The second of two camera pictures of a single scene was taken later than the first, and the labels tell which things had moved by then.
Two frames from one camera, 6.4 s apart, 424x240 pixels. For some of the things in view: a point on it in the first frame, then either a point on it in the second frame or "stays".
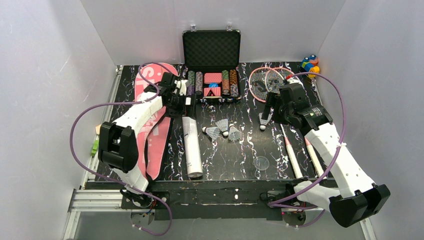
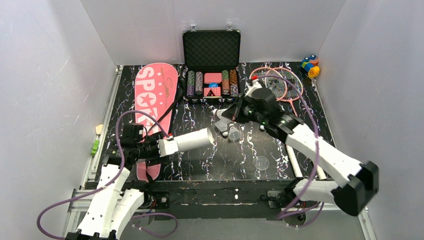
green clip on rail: [95, 147] stays
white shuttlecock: [213, 132] -> [219, 113]
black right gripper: [271, 102] -> [237, 112]
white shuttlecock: [234, 133] stays
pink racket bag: [153, 135] stays
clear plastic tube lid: [261, 163] stays
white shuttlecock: [223, 125] stays
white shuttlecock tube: [192, 147] -> [194, 139]
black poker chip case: [211, 59] stays
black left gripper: [182, 104] -> [154, 147]
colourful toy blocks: [310, 65] stays
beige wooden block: [97, 129] stays
